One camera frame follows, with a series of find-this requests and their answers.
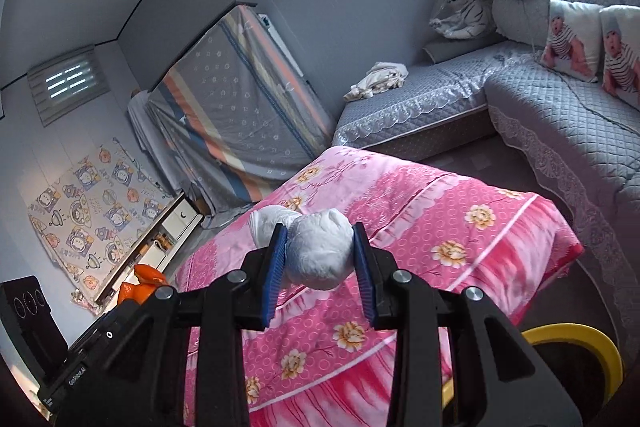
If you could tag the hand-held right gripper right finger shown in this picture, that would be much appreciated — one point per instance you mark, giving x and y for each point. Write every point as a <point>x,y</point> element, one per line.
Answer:
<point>366,289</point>

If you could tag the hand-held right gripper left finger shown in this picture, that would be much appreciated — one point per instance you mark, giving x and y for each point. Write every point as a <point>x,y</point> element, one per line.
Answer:
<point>275,279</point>

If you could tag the yellow round bin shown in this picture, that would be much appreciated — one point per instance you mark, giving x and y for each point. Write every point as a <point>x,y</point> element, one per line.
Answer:
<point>607,357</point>

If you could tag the black device with dials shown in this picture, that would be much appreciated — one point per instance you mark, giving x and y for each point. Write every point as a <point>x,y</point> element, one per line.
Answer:
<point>30,327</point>

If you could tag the pink floral blanket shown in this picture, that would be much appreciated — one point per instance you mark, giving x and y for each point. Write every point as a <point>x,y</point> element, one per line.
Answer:
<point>425,217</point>

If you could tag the orange plastic bag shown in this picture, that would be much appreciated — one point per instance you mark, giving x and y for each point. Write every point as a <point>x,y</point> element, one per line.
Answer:
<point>145,282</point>

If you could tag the white cabinet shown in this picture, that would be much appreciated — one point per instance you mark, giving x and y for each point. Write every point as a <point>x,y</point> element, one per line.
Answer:
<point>175,219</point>

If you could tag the cartoon printed cloth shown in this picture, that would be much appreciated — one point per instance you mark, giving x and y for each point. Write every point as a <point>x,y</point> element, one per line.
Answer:
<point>90,212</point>

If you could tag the grey draped cloth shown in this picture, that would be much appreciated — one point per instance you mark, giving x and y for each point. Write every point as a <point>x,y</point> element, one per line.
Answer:
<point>150,142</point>

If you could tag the grey quilted sofa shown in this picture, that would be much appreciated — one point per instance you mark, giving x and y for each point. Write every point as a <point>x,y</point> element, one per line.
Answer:
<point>450,102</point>

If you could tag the cream crumpled cloth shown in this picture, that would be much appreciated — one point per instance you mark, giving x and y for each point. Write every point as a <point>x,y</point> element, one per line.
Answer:
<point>377,79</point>

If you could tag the grey bolster pillow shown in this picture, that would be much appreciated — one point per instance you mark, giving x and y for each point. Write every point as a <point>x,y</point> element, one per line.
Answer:
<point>450,49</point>

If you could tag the grey window blind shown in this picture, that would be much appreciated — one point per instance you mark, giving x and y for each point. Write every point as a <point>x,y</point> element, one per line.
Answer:
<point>65,84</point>

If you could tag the white tiger plush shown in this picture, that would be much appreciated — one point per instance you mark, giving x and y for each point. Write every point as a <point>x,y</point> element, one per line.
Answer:
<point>465,14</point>

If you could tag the grey back cushion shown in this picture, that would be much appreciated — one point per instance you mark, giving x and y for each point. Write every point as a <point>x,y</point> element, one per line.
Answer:
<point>520,12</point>

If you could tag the baby print pillow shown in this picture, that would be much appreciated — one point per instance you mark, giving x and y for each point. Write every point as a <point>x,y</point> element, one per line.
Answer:
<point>570,42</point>
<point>622,57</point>

